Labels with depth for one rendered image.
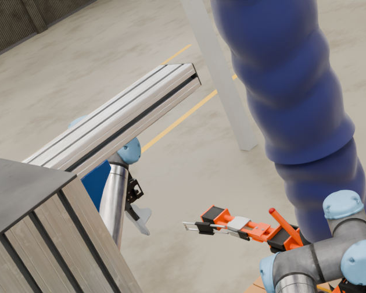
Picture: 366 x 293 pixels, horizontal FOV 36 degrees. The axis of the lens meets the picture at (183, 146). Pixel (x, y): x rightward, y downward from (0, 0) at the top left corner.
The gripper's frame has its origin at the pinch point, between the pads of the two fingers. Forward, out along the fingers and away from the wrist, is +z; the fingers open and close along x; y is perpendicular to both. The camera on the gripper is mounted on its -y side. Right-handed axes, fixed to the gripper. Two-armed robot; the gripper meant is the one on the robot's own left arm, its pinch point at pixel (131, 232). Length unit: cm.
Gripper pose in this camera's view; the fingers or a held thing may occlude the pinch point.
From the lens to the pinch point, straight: 161.0
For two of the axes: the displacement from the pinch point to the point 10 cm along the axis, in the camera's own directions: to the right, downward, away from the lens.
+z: 3.8, 8.3, 4.0
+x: -6.5, -0.7, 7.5
